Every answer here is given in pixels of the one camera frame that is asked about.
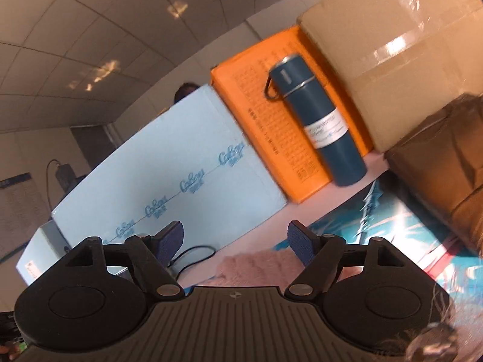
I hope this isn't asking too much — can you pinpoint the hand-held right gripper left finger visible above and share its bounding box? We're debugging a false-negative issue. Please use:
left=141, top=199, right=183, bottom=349
left=56, top=221, right=185, bottom=300

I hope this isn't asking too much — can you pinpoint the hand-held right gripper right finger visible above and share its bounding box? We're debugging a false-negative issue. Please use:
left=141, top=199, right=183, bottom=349
left=284, top=221, right=409, bottom=299

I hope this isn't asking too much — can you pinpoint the pink fuzzy garment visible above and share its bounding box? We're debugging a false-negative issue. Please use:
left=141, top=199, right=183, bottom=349
left=196, top=249, right=366, bottom=288

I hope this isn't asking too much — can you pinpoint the teal printed mat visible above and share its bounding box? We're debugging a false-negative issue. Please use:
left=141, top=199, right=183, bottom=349
left=272, top=175, right=483, bottom=298

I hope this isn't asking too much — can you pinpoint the orange printed box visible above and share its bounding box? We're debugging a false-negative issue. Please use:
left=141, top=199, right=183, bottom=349
left=209, top=24, right=374, bottom=205

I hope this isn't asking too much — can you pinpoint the dark blue thermos bottle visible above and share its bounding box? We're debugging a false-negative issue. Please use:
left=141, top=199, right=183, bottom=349
left=263, top=55, right=368, bottom=188

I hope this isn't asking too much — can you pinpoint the dark door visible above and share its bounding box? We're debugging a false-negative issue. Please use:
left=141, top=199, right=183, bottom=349
left=70, top=122, right=121, bottom=176

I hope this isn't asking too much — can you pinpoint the black power adapter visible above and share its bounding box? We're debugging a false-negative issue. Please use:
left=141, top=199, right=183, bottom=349
left=55, top=163, right=78, bottom=193

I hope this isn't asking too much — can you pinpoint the large light blue cardboard box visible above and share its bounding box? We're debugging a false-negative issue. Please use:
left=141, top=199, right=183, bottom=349
left=15, top=221, right=131, bottom=286

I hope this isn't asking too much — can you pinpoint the grey fluffy fur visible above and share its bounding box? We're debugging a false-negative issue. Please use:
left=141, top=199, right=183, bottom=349
left=373, top=283, right=483, bottom=362

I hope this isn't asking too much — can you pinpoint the brown paper package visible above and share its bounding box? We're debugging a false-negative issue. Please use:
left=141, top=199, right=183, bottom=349
left=384, top=94, right=483, bottom=251

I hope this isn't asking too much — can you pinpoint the brown taped cardboard box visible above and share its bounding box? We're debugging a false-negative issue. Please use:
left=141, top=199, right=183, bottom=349
left=296, top=0, right=483, bottom=154

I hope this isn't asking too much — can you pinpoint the thin black cable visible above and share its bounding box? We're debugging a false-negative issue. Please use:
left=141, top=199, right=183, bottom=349
left=166, top=245, right=216, bottom=278

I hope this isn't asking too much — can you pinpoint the black charger cable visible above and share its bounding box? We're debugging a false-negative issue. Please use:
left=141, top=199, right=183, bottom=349
left=45, top=158, right=63, bottom=212

